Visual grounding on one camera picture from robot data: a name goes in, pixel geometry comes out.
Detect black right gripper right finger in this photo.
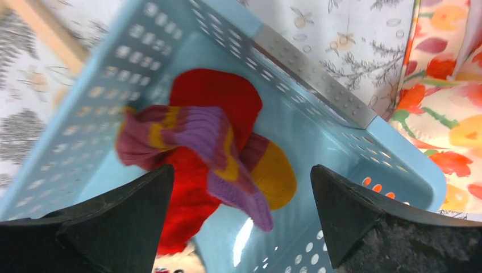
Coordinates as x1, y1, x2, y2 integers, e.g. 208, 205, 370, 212
310, 165, 481, 272

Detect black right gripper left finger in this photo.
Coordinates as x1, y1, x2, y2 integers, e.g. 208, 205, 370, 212
1, 164, 174, 272

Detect purple yellow striped sock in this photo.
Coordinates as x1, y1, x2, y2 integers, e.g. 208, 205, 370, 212
116, 105, 297, 231

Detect red sock with bear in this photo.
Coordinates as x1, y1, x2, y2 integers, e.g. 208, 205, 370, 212
153, 69, 262, 272

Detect floral orange cloth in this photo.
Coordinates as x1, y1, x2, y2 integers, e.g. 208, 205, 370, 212
389, 1, 481, 221

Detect light blue plastic basket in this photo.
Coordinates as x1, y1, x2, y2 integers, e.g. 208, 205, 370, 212
1, 1, 447, 272

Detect wooden drying rack frame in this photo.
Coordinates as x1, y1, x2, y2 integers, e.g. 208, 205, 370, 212
1, 0, 89, 75

